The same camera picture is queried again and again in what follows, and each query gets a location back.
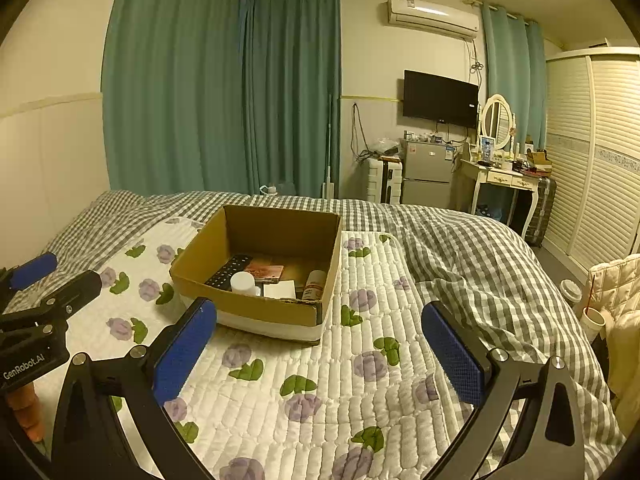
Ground white suitcase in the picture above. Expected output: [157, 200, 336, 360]
[366, 156, 403, 204]

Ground white mop pole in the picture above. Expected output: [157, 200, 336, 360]
[322, 94, 340, 200]

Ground green window curtain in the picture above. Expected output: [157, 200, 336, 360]
[242, 0, 342, 200]

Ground red patterned packet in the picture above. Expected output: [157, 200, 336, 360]
[245, 262, 285, 281]

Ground small white bottle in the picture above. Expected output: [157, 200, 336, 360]
[302, 270, 326, 302]

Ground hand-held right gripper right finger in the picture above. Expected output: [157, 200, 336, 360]
[421, 301, 586, 480]

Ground white oval mirror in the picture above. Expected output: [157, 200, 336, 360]
[480, 94, 516, 141]

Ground white cup with stick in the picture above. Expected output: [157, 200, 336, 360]
[580, 307, 611, 346]

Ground black remote control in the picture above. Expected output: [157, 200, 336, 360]
[205, 255, 253, 290]

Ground wide green curtain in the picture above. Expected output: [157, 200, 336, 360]
[101, 0, 248, 196]

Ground cream quilted jacket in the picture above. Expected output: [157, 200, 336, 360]
[585, 255, 640, 441]

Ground floral quilted mat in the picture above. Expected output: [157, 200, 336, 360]
[27, 216, 481, 480]

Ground white cylindrical handheld device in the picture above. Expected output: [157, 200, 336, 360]
[231, 271, 262, 297]

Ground brown cardboard box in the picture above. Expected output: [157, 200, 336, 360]
[169, 205, 343, 347]

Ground white dressing table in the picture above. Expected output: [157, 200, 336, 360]
[459, 157, 543, 241]

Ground person's left hand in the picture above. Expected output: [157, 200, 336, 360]
[6, 384, 44, 444]

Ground narrow green curtain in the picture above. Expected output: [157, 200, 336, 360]
[481, 2, 547, 126]

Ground black wall television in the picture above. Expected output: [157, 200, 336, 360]
[403, 70, 480, 129]

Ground white louvered wardrobe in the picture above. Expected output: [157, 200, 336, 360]
[544, 47, 640, 286]

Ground white air conditioner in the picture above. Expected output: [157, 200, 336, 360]
[385, 0, 480, 40]

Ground dark suitcase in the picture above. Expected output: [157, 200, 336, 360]
[522, 175, 557, 247]

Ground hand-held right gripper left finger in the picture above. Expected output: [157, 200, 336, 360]
[50, 297, 218, 480]

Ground grey checked blanket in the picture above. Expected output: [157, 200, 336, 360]
[10, 190, 626, 480]

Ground white charger adapter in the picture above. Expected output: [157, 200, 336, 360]
[263, 281, 297, 301]

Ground hanging wall cables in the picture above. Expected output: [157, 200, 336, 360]
[350, 103, 371, 161]

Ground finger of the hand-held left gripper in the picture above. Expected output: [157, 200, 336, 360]
[0, 269, 103, 333]
[7, 252, 58, 292]

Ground silver mini fridge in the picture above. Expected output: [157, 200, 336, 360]
[402, 140, 456, 207]

